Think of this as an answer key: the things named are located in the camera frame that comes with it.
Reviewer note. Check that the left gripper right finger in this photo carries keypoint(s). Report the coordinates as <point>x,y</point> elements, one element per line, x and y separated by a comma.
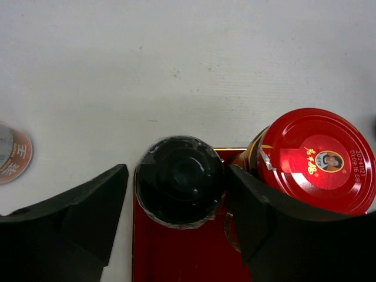
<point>284,239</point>

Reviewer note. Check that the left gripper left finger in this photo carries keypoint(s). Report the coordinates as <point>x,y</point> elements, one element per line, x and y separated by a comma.
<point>68,237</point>

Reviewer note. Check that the red lid chili sauce jar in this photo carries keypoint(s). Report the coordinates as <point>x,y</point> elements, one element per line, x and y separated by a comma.
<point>317,157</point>

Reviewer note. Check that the black cap white bottle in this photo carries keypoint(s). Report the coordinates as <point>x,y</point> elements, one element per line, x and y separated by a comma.
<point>179,182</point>

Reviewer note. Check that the red rectangular tray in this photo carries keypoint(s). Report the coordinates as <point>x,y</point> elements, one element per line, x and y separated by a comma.
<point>208,253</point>

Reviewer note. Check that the white lid paste jar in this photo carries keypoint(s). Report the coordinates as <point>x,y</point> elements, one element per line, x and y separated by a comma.
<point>16,153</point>

